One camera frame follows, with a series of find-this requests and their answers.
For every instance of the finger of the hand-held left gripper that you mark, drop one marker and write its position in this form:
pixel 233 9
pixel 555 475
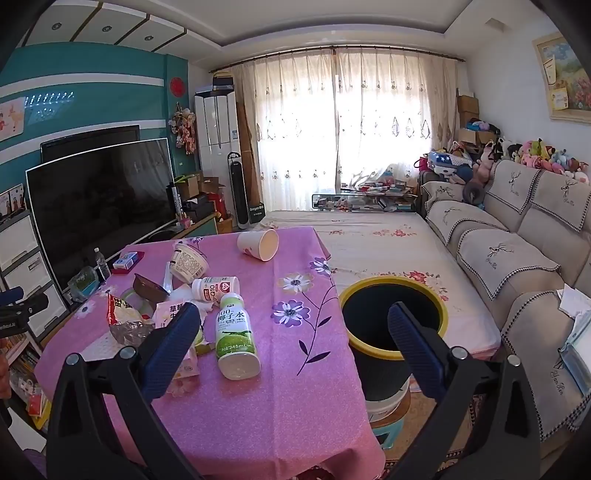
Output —
pixel 34 304
pixel 13 293

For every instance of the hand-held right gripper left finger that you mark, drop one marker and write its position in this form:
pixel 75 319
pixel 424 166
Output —
pixel 178 350

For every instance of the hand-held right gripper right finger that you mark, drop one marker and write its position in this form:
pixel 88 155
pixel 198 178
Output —
pixel 415 350

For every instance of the green snack packet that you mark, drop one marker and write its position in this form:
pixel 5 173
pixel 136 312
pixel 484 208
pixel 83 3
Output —
pixel 203 339

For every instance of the black bin with yellow rim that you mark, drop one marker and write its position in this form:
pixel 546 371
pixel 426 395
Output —
pixel 369 369

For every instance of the green and white drink bottle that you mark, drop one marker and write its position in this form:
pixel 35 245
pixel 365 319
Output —
pixel 235 341

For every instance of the red and white snack bag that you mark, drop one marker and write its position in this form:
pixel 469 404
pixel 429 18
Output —
pixel 122 318

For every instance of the brown foil tray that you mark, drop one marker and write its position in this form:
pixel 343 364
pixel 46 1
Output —
pixel 150 288

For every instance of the clear jar with green lid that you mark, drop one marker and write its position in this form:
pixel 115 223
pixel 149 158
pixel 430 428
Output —
pixel 128 296

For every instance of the grey wrapper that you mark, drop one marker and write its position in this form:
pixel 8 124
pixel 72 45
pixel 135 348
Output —
pixel 167 277

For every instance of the small white plastic bottle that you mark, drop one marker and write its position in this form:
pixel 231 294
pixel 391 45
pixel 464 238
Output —
pixel 217 287

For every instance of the white instant noodle cup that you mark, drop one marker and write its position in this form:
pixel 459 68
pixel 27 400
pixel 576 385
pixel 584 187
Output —
pixel 187 263

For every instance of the white paper cup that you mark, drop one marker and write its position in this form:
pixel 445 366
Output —
pixel 258 244

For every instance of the white plastic drawer unit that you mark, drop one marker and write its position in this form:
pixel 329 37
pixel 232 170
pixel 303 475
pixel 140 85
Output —
pixel 21 258

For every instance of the low shelf with books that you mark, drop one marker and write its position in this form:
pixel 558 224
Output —
pixel 18 364

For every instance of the plastic bag with green sprouts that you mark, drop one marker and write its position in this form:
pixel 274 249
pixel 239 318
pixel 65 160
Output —
pixel 84 284

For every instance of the white bucket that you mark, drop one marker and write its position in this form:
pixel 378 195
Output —
pixel 388 406

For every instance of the clear water bottle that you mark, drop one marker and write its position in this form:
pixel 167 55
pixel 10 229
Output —
pixel 102 267

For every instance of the red and yellow packets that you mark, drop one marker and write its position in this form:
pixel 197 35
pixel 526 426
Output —
pixel 39 410

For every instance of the teal plastic stool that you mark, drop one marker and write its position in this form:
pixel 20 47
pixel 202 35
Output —
pixel 387 438

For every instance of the small photo frames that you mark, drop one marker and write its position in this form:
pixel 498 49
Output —
pixel 11 201

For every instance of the blue tissue pack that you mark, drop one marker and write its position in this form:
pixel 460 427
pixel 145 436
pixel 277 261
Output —
pixel 125 259

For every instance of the cream floral bed sheet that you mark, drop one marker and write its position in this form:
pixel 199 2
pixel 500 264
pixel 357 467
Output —
pixel 392 249

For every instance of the large curved television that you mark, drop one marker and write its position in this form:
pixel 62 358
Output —
pixel 101 207

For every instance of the beige sofa with covers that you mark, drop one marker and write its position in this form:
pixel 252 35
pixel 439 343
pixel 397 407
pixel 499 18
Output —
pixel 503 258

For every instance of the small pink box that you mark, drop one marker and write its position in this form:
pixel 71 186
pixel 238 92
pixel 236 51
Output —
pixel 184 223

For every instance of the red box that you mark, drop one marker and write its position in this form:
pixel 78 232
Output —
pixel 219 205

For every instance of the tall black and white box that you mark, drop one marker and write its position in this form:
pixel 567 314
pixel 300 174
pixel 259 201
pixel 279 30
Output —
pixel 173 198

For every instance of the dark suitcase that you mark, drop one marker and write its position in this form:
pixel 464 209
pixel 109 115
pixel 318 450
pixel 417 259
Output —
pixel 424 194

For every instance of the dark green box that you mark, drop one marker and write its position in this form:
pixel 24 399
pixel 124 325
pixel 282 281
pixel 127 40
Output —
pixel 257 213

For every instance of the pale blue plastic bag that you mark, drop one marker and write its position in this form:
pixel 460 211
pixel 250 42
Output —
pixel 577 355

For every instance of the cluttered glass coffee table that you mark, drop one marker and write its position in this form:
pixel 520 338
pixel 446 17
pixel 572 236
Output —
pixel 364 196

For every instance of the open cardboard box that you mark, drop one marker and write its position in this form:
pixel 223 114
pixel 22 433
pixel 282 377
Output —
pixel 188 188
pixel 208 185

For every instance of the white papers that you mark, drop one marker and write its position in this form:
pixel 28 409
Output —
pixel 575 300

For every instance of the grey neck pillow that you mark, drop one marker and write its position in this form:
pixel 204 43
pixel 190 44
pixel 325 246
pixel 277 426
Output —
pixel 473 191

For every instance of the black tower fan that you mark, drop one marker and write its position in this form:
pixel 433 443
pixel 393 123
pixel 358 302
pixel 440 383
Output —
pixel 235 189

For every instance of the black flat television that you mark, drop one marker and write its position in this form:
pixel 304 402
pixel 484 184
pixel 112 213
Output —
pixel 87 138

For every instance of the pink handbag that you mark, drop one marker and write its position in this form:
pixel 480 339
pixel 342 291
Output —
pixel 424 164

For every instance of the blue star printed bag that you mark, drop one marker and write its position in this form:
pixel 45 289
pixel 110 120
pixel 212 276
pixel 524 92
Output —
pixel 445 161

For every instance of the pink plush toy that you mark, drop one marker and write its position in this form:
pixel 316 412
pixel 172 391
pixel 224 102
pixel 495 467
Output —
pixel 484 168

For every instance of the hanging flower decoration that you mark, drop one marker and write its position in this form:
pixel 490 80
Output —
pixel 183 131

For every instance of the white standing air conditioner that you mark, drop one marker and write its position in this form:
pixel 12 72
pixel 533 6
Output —
pixel 217 134

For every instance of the row of plush toys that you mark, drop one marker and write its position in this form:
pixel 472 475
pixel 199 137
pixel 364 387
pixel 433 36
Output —
pixel 549 159

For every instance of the stack of cardboard boxes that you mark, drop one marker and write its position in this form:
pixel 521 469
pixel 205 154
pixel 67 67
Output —
pixel 468 115

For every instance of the cream embroidered curtains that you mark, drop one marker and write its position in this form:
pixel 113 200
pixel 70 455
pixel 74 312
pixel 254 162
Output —
pixel 300 115

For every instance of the dark box on air conditioner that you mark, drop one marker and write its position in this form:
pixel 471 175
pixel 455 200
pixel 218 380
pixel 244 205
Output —
pixel 222 83

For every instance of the framed flower painting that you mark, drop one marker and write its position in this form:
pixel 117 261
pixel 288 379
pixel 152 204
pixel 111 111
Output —
pixel 568 78

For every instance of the dark curtain rod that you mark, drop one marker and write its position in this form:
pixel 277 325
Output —
pixel 332 47

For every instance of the pink wall poster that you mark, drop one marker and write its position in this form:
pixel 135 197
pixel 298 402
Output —
pixel 11 120

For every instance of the red round wall decoration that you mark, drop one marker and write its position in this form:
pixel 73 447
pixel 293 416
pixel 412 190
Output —
pixel 177 86

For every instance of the white wall vent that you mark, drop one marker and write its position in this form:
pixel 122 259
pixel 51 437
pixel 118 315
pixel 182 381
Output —
pixel 493 24

